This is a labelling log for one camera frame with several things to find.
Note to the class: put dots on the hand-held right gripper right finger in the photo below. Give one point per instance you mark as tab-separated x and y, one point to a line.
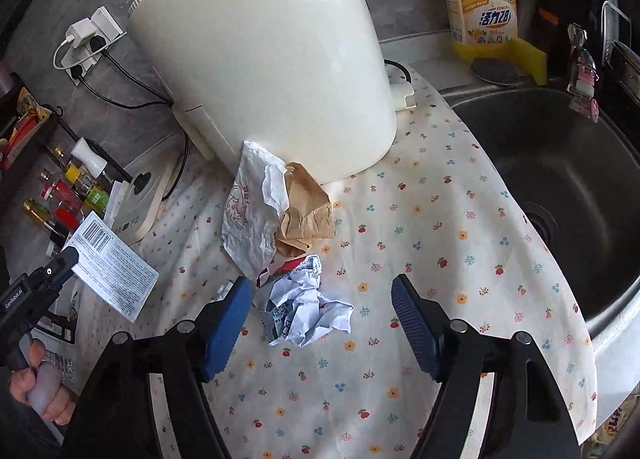
415	329

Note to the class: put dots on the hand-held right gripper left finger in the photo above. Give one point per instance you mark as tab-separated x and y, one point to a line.
225	334

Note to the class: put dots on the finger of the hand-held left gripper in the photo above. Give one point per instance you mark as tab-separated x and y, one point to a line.
60	266

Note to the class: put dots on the white printed packet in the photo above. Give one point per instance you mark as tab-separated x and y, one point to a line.
115	269

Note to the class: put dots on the white paper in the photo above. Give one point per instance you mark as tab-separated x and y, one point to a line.
305	311

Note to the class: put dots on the red white wrapper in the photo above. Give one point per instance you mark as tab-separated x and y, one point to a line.
282	267

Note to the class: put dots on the white paper bag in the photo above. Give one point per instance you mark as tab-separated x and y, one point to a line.
245	219

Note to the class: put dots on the brown paper bag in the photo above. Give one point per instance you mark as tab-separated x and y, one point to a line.
307	214

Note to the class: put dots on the person's left hand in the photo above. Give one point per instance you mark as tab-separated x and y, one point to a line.
47	389

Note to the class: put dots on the row of seasoning bottles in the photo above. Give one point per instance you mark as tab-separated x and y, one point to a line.
75	189

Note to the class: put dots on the cream square device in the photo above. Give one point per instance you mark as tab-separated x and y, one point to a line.
145	199

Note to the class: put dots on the floral tablecloth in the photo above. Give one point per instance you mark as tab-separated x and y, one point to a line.
425	219

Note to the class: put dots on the black seasoning rack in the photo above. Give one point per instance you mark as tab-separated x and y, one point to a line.
20	134

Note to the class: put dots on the steel sink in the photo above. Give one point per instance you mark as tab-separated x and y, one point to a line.
565	179

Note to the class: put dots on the round sink strainer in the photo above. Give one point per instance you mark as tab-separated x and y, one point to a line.
494	70

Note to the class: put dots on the cream air fryer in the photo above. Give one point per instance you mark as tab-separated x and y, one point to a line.
265	54

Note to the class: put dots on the yellow sponge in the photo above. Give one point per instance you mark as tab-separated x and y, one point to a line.
534	64

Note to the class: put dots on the small pink spray bottle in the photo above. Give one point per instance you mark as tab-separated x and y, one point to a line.
584	76

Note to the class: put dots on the yellow detergent bottle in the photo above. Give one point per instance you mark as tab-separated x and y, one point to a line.
480	4

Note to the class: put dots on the black dish rack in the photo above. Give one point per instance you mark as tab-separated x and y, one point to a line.
615	24

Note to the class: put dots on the wall socket with black plug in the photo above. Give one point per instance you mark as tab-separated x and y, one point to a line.
75	69

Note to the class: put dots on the wall socket with white charger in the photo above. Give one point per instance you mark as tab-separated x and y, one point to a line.
107	24

